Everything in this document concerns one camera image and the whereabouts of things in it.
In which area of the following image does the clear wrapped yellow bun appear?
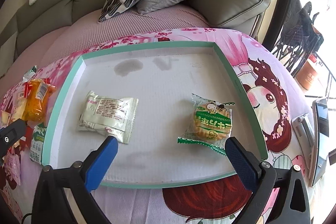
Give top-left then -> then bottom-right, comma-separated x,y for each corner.
1,82 -> 28,127

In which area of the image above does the pink checkered sofa cover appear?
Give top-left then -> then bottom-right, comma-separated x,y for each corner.
1,5 -> 209,96

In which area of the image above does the orange cake packet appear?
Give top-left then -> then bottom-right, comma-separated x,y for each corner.
22,78 -> 57,122

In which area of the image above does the green wrapped round biscuit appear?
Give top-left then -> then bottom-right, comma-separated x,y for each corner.
177,94 -> 235,155

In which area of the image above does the white green snack packet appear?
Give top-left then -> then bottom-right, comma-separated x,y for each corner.
77,91 -> 138,144

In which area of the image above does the grey green sofa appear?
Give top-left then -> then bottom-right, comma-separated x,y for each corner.
1,0 -> 270,78

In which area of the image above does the green white milk packet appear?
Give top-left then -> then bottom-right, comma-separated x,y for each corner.
30,123 -> 47,165

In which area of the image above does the pink cartoon printed blanket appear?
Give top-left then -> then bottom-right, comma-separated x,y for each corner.
0,27 -> 316,224

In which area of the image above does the teal white cardboard tray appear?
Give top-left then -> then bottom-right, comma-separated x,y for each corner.
42,41 -> 268,189

